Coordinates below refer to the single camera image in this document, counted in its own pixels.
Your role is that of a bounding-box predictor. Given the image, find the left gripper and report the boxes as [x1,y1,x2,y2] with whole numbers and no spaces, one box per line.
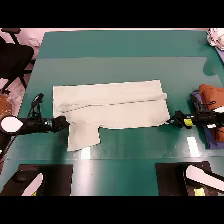
[49,115,71,133]

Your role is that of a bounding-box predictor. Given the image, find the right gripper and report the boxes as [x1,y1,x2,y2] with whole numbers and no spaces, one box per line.
[167,110,196,129]

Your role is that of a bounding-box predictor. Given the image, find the white shirt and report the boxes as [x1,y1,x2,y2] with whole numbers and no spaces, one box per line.
[52,79,171,153]

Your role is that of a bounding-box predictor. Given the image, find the orange garment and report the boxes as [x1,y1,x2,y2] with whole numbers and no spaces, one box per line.
[198,83,224,135]

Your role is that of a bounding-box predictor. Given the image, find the black office chair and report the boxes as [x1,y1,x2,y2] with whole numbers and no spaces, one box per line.
[0,28,36,95]

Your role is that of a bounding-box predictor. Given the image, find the heap of clothes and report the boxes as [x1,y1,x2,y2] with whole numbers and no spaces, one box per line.
[206,28,224,52]

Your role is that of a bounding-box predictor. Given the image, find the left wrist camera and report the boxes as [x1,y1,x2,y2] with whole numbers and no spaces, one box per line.
[27,92,45,120]

